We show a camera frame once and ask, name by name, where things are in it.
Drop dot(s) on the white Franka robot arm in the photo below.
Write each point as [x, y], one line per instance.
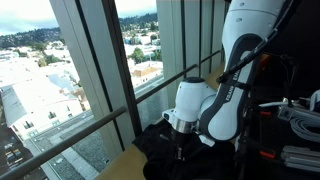
[243, 40]

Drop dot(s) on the aluminium extrusion bar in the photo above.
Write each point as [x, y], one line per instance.
[301, 113]
[300, 158]

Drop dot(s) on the orange chair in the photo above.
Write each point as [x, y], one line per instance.
[264, 60]

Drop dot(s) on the black fleece jacket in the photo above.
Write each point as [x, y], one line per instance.
[160, 156]

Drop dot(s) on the black camera stand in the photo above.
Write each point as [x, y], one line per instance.
[289, 96]

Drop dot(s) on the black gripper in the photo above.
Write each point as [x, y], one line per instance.
[182, 139]

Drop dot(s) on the grey metal handrail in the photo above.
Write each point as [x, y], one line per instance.
[83, 131]

